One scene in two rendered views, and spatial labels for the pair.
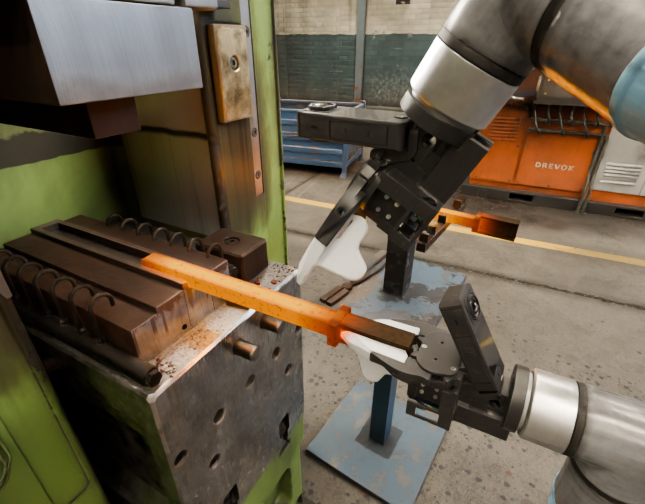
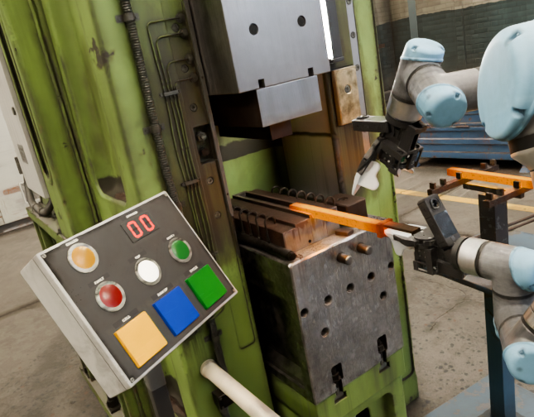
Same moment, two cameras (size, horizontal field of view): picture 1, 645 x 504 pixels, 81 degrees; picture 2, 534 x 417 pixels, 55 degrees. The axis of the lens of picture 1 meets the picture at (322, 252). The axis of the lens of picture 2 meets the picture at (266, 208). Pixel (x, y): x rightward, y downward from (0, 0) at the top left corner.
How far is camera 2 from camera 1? 0.82 m
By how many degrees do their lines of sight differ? 30
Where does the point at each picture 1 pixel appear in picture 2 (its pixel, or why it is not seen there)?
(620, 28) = (414, 93)
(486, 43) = (400, 93)
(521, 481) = not seen: outside the picture
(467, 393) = (440, 253)
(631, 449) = (497, 261)
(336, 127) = (364, 125)
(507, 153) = not seen: outside the picture
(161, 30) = (302, 88)
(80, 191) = (257, 175)
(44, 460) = (237, 311)
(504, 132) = not seen: outside the picture
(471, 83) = (399, 107)
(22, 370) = (233, 255)
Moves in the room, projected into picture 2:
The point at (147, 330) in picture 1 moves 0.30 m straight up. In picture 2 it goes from (290, 236) to (271, 127)
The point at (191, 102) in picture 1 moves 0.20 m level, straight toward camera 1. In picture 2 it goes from (322, 115) to (319, 126)
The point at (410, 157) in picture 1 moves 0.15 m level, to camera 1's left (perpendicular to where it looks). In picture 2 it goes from (392, 135) to (326, 141)
